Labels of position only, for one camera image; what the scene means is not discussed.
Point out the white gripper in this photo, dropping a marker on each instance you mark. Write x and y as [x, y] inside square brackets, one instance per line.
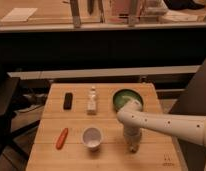
[132, 135]

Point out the small clear bottle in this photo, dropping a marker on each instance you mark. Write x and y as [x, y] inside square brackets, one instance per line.
[91, 104]

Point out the orange carrot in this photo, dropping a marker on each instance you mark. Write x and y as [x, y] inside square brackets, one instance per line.
[61, 139]

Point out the black rectangular block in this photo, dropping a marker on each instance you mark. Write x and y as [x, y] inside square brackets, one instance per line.
[68, 101]

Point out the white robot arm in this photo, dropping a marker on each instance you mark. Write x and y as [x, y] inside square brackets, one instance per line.
[185, 127]

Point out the green bowl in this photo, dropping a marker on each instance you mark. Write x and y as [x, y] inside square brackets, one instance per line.
[122, 96]

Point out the white paper cup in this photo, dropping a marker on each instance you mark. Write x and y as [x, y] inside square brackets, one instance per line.
[92, 138]

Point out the white paper sheet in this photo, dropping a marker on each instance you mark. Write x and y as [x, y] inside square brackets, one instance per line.
[19, 15]

